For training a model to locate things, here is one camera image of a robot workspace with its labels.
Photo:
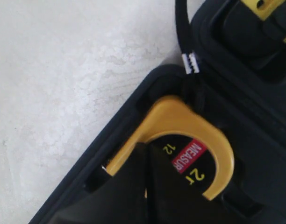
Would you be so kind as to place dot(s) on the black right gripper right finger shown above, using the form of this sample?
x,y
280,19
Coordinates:
x,y
171,200

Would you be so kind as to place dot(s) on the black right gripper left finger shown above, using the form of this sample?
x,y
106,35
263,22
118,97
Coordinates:
x,y
119,201

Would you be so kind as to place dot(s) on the yellow tape measure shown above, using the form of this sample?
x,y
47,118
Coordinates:
x,y
170,115

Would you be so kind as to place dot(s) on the yellow utility knife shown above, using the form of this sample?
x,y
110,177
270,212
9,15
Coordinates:
x,y
270,12

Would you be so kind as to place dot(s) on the black plastic tool case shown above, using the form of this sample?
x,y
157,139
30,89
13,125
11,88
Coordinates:
x,y
243,69

